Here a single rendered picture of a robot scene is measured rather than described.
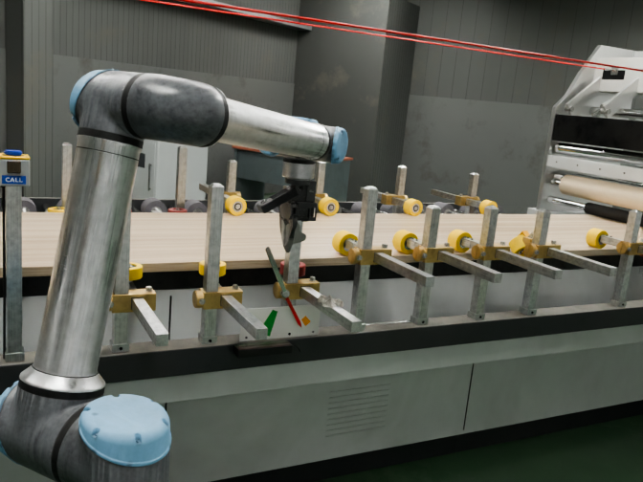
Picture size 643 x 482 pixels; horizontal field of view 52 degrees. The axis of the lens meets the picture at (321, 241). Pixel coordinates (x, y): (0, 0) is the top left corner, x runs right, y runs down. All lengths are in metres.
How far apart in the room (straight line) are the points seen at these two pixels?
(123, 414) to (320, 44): 8.85
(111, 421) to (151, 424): 0.06
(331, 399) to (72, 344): 1.40
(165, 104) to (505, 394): 2.21
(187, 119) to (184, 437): 1.38
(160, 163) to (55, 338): 5.61
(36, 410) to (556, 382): 2.42
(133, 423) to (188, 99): 0.55
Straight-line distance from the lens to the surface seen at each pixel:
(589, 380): 3.38
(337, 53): 9.65
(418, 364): 2.37
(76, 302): 1.24
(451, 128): 9.85
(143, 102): 1.18
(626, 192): 3.97
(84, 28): 7.28
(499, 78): 9.67
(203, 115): 1.18
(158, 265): 2.02
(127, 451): 1.15
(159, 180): 6.83
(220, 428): 2.35
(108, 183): 1.23
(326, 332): 2.11
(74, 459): 1.22
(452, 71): 9.91
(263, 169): 8.29
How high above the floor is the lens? 1.42
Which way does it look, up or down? 12 degrees down
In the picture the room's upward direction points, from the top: 5 degrees clockwise
